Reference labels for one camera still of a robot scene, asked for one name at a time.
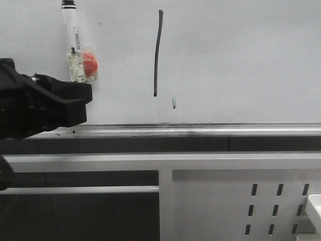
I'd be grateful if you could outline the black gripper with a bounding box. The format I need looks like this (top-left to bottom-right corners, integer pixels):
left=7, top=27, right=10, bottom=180
left=1, top=58, right=92, bottom=139

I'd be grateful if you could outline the white whiteboard marker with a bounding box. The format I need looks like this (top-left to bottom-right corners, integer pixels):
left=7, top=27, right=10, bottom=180
left=61, top=1, right=87, bottom=83

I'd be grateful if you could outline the white whiteboard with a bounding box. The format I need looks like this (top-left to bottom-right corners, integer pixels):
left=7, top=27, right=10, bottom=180
left=0, top=0, right=321, bottom=139

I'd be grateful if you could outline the red round magnet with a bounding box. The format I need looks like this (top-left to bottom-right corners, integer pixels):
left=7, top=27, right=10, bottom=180
left=82, top=46, right=98, bottom=81

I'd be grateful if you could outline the white metal pegboard stand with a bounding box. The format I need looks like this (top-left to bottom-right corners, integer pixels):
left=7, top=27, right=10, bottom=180
left=1, top=152, right=320, bottom=240

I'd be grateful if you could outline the white upper plastic tray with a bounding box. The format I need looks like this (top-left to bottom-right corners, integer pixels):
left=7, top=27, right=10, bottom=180
left=305, top=194, right=321, bottom=235

